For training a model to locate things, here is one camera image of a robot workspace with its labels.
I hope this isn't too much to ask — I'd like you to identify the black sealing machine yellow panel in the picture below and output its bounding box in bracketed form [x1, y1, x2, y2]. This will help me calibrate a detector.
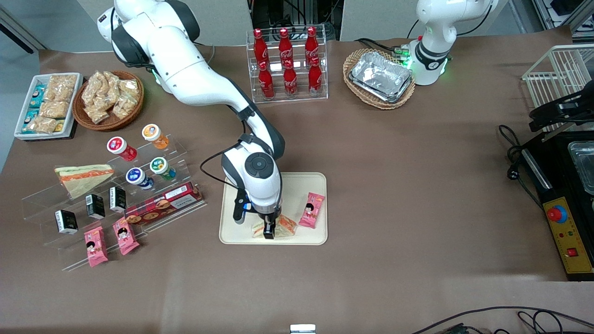
[520, 132, 594, 282]

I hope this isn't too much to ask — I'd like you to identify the black left arm base cable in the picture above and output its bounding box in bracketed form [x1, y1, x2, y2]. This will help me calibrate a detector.
[355, 38, 410, 54]

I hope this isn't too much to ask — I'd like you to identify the long black floor cable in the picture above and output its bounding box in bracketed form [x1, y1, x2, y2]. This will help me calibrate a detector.
[411, 306, 594, 334]

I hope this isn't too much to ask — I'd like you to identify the brown wicker snack basket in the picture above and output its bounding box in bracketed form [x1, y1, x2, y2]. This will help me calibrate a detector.
[72, 70, 145, 132]

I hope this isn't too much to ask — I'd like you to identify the small black carton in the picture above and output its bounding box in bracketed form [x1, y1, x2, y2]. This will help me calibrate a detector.
[55, 210, 78, 235]
[109, 186, 127, 213]
[85, 194, 106, 220]

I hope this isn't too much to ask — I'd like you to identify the clear acrylic bottle rack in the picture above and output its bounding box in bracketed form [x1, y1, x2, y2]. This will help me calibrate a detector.
[246, 26, 329, 104]

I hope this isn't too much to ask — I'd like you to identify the light wicker basket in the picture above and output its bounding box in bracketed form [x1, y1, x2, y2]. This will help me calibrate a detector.
[343, 48, 416, 110]

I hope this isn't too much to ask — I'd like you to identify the red cola bottle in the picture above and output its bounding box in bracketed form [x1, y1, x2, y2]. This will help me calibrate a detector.
[283, 59, 298, 97]
[278, 28, 293, 64]
[258, 61, 275, 99]
[253, 29, 269, 65]
[305, 26, 320, 61]
[308, 57, 323, 96]

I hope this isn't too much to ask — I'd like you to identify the white wire rack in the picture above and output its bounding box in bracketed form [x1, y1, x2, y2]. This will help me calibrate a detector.
[522, 44, 594, 133]

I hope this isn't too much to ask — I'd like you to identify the beige cracker packet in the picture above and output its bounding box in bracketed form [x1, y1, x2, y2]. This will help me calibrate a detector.
[39, 101, 70, 119]
[48, 74, 77, 90]
[44, 86, 75, 103]
[26, 116, 59, 135]

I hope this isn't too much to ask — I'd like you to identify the shiny metal pan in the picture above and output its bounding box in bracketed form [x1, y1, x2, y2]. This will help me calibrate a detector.
[567, 141, 594, 195]

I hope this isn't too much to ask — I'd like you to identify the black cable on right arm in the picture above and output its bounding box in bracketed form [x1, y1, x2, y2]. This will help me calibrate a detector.
[200, 106, 254, 192]

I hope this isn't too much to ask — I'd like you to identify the black machine lever handle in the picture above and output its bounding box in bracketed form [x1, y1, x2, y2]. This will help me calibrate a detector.
[529, 81, 594, 133]

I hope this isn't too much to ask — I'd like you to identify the clear acrylic tiered stand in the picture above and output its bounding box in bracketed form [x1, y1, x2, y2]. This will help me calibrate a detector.
[21, 134, 208, 272]

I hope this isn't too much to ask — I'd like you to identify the beige plastic serving tray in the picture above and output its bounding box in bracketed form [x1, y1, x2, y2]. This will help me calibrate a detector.
[219, 172, 329, 245]

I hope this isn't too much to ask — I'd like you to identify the red cookie box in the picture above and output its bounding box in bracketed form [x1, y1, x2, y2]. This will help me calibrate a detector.
[124, 182, 204, 226]

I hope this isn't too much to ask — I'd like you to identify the brown table cover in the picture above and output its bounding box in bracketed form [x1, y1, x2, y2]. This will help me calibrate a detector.
[0, 26, 594, 334]

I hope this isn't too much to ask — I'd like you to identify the black power cable with plug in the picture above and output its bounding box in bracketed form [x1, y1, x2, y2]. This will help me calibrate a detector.
[498, 124, 544, 210]

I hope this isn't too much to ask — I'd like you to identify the aluminium foil tray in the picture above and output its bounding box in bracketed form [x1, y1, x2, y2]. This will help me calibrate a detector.
[351, 51, 413, 96]
[349, 74, 414, 103]

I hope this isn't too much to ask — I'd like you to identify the orange cap yogurt bottle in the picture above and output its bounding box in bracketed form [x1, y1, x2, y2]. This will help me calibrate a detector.
[142, 124, 169, 150]

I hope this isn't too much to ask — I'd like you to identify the red emergency stop button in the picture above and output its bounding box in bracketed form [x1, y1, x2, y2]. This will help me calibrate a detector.
[547, 204, 568, 224]

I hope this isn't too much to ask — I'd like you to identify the triangular sandwich orange filling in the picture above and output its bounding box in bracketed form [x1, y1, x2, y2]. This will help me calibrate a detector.
[54, 164, 115, 199]
[252, 214, 298, 239]

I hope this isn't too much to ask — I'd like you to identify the blue cap yogurt bottle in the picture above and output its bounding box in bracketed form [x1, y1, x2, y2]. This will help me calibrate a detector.
[126, 167, 154, 191]

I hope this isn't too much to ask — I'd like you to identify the white rectangular snack bin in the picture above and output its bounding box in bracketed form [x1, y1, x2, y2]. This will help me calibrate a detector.
[13, 73, 84, 140]

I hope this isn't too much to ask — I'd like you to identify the red cap yogurt bottle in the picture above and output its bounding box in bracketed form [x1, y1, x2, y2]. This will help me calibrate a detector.
[107, 136, 138, 162]

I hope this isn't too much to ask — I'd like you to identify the pink snack packet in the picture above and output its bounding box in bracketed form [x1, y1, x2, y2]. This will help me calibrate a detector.
[84, 226, 109, 268]
[113, 217, 140, 256]
[298, 192, 326, 229]

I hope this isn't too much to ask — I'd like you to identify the green cap yogurt bottle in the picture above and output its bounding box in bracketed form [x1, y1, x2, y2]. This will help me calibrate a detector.
[149, 157, 177, 181]

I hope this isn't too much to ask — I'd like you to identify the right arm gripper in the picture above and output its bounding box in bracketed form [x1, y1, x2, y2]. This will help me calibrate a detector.
[250, 203, 282, 240]

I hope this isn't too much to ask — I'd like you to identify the looped black floor cable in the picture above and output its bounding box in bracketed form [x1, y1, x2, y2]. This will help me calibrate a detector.
[517, 310, 572, 334]

